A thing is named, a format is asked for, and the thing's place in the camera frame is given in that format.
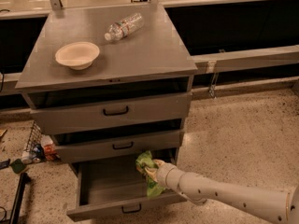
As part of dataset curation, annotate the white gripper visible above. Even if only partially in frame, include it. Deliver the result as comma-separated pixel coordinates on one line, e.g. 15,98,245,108
145,160,185,191

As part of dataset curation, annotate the green rice chip bag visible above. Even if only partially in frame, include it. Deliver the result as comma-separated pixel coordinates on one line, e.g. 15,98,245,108
135,150,164,199

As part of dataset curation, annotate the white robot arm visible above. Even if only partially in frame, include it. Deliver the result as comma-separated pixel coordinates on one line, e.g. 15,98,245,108
145,160,299,224

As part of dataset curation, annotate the grey open bottom drawer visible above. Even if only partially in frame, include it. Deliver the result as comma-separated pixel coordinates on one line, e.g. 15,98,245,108
66,153,184,222

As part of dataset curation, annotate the grey top drawer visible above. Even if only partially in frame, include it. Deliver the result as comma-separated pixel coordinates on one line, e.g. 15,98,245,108
31,92,191,134

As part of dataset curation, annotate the grey middle drawer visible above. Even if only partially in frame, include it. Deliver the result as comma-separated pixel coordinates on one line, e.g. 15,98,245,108
55,130,184,163

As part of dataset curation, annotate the grey drawer cabinet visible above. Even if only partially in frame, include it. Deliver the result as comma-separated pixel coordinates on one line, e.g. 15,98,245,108
16,5,196,159

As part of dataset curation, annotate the red snack package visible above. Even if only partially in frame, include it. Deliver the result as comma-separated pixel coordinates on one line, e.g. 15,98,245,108
41,135,57,161

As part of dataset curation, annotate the blue soda can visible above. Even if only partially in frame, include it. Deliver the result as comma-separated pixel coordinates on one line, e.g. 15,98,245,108
33,144,45,163

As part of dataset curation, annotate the white small bottle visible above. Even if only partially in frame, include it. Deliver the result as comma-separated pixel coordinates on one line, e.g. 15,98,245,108
21,151,32,164

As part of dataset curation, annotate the black stand leg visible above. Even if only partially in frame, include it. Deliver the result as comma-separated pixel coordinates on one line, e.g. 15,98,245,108
8,173,31,224

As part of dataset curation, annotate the white paper bowl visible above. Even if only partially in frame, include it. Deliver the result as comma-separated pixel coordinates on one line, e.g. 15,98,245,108
55,42,100,70

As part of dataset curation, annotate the green small object on floor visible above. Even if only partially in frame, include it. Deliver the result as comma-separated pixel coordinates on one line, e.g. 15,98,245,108
10,159,27,175

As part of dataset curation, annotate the clear plastic water bottle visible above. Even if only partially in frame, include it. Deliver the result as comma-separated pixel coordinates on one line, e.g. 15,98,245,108
104,12,145,41

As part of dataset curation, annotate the wire basket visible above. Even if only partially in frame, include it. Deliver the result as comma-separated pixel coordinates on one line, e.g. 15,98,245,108
24,121,42,152

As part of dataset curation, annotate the long grey shelf rail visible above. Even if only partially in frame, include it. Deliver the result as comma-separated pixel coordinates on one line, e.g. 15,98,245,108
192,45,299,74

